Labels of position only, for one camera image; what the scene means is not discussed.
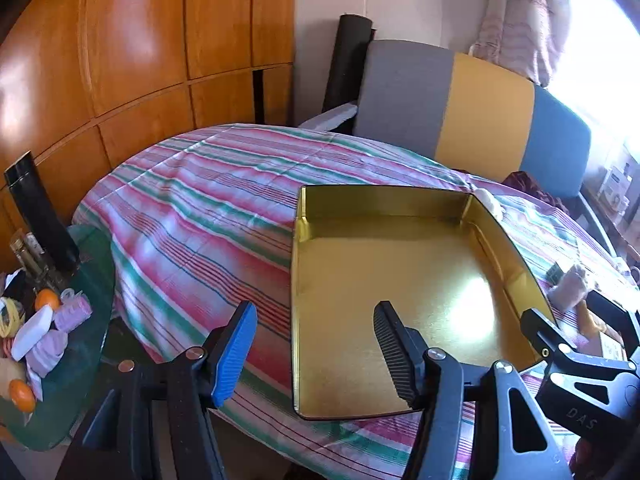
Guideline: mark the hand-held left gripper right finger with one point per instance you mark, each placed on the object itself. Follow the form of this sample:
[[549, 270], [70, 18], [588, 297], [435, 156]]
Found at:
[[395, 355]]

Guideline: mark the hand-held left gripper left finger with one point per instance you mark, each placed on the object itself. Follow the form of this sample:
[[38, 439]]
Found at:
[[235, 355]]

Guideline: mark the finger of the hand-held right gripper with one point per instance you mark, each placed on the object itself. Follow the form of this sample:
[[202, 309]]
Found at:
[[537, 330], [615, 315]]

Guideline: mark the yellow sponge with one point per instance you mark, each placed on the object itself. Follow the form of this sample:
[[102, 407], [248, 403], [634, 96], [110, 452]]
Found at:
[[591, 317]]

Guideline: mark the white plastic bag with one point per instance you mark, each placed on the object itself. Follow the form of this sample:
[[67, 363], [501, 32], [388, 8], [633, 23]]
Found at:
[[570, 287], [487, 202]]

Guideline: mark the gold metal tin tray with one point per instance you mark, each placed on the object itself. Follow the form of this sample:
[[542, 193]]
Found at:
[[350, 285]]

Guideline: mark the wooden desk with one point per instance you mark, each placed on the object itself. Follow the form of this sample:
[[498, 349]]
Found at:
[[607, 225]]

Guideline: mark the dark red cloth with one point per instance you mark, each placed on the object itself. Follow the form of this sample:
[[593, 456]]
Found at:
[[530, 185]]

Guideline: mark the green glass side table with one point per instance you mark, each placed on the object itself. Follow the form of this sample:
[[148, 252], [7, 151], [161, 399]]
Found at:
[[85, 350]]

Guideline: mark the striped bedsheet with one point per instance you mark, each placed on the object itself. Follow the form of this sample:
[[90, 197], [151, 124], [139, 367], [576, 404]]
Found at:
[[200, 200]]

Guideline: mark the pink foam roll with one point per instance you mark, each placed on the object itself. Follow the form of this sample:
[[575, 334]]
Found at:
[[74, 312], [47, 352]]

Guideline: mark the orange fruit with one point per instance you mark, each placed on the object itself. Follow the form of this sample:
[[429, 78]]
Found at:
[[22, 394], [47, 300]]

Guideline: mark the white plastic case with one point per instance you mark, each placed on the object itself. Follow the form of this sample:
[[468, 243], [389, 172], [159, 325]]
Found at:
[[32, 332]]

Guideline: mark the yellow rubber band bundle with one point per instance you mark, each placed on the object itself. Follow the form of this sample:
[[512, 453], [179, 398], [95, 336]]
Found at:
[[11, 317]]

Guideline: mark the clear glass bottle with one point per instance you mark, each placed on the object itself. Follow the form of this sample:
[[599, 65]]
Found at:
[[30, 255]]

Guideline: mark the tall black bottle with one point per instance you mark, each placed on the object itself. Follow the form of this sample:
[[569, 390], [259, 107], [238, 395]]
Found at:
[[40, 220]]

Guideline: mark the grey yellow blue armchair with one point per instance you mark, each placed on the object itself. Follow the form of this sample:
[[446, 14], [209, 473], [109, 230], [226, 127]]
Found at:
[[400, 90]]

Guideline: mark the bright window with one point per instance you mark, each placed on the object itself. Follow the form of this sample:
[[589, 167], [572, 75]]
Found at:
[[600, 35]]

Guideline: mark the black rolled mat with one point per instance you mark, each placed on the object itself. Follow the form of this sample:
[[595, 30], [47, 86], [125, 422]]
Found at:
[[345, 60]]

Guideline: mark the wooden wardrobe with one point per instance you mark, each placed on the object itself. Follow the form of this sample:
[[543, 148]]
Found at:
[[150, 60]]

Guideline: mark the pale patterned curtain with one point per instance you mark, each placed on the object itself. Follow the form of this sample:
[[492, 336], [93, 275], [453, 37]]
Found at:
[[515, 10]]

